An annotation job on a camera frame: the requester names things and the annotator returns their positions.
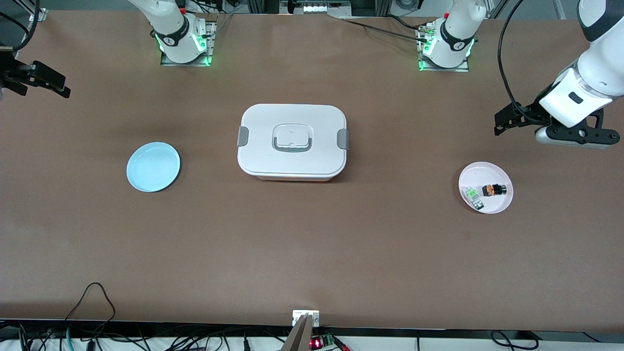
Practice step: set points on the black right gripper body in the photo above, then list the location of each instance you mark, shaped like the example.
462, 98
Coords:
14, 74

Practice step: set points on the orange and black switch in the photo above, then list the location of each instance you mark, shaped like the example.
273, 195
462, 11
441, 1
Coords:
492, 190

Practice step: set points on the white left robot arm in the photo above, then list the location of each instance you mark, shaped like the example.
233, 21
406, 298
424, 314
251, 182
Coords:
594, 73

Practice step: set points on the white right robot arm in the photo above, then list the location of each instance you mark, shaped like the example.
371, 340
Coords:
178, 34

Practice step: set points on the pink round plate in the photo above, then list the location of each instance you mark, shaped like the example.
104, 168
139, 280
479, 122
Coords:
487, 170

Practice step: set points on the light blue round plate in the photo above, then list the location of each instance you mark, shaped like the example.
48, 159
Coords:
153, 168

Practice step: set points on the white lit box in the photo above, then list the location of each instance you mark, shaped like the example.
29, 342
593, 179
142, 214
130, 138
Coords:
321, 8

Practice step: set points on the white lunch box grey clips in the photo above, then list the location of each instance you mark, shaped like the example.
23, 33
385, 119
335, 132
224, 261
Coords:
263, 156

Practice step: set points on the circuit board with red light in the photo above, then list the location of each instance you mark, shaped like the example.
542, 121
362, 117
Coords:
317, 342

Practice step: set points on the aluminium table corner bracket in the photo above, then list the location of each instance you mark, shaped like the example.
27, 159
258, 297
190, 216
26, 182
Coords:
38, 14

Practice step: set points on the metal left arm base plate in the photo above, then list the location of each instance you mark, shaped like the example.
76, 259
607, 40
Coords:
463, 68

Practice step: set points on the green and white switch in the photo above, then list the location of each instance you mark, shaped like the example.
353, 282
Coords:
472, 195

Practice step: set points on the small white mounting bracket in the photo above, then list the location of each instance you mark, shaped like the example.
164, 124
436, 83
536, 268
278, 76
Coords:
298, 316

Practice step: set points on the grey metal camera bar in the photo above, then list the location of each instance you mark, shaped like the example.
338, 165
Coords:
297, 339

